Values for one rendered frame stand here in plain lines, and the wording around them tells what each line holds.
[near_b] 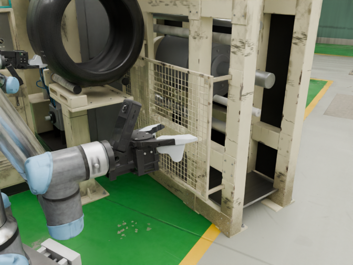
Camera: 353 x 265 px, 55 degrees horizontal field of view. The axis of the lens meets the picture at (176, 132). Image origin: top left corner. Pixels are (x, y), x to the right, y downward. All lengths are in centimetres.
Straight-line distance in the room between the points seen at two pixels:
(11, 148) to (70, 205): 18
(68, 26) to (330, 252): 199
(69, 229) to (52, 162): 16
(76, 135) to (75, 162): 162
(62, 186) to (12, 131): 16
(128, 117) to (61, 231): 27
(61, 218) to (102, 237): 144
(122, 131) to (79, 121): 157
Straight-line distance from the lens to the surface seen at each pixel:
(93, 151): 71
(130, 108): 73
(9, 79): 166
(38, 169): 69
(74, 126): 229
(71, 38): 217
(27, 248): 107
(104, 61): 213
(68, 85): 188
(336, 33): 1041
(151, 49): 237
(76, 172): 70
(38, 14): 175
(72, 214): 75
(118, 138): 73
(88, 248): 212
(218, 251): 206
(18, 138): 78
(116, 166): 75
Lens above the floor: 138
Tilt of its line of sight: 23 degrees down
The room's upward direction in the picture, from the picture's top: straight up
